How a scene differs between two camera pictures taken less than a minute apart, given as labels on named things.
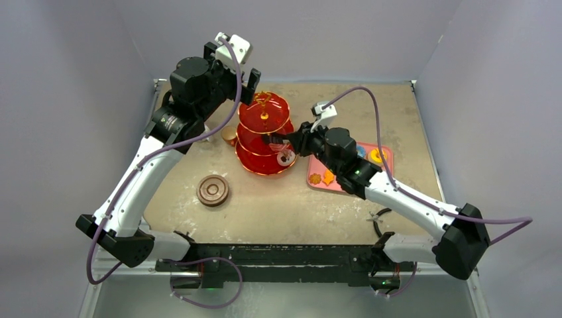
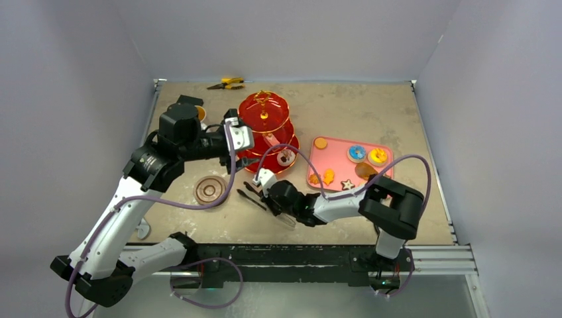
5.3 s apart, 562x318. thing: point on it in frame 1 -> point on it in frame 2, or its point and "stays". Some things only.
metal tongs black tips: (276, 138) -> (281, 217)
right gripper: (297, 142) -> (272, 201)
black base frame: (281, 263) stays
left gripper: (210, 54) -> (225, 160)
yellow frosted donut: (374, 156) stays
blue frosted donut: (361, 151) stays
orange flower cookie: (315, 178) stays
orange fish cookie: (329, 177) stays
